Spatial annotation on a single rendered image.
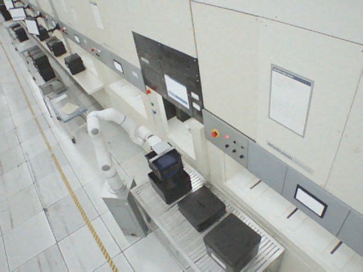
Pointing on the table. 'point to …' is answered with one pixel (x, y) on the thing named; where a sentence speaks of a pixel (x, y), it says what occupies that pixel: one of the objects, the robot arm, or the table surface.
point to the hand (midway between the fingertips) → (161, 148)
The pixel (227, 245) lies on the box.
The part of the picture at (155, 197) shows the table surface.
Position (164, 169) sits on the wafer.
